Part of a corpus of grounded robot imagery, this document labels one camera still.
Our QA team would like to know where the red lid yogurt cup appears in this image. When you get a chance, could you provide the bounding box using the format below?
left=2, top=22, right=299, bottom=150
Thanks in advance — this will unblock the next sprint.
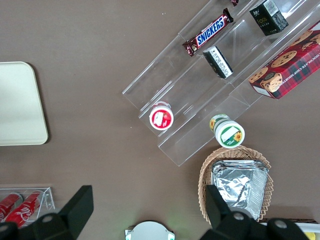
left=149, top=100, right=175, bottom=131

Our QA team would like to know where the clear acrylic bottle rack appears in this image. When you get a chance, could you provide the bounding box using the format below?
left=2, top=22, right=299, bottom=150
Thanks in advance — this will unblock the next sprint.
left=0, top=186, right=55, bottom=223

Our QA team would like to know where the cream rectangular tray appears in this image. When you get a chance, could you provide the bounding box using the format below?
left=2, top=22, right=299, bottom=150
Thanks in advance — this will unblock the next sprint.
left=0, top=61, right=49, bottom=146

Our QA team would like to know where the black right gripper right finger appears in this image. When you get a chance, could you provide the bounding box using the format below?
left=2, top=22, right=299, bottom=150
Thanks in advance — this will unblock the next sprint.
left=201, top=185, right=266, bottom=240

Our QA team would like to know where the clear acrylic stepped shelf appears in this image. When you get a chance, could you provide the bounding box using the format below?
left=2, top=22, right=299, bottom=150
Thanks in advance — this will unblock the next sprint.
left=121, top=0, right=320, bottom=168

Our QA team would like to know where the green lid sunflower cup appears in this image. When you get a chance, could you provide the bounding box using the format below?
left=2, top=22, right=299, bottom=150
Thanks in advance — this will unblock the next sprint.
left=208, top=113, right=246, bottom=149

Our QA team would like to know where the small black carton box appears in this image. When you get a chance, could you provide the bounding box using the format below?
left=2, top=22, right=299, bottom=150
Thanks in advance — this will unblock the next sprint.
left=249, top=0, right=290, bottom=37
left=202, top=45, right=235, bottom=80

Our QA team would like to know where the light oval wicker basket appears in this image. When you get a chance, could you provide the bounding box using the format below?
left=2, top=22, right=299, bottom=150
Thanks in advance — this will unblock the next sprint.
left=198, top=146, right=275, bottom=223

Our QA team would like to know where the stack of foil trays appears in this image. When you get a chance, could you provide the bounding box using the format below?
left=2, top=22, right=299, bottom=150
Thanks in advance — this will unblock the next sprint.
left=211, top=159, right=270, bottom=222

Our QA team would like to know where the red plaid cookie box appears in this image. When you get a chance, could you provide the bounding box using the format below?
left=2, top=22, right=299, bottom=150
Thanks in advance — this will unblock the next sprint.
left=248, top=20, right=320, bottom=100

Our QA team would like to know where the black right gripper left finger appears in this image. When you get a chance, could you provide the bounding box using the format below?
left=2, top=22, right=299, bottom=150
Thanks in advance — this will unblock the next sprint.
left=32, top=185, right=95, bottom=240

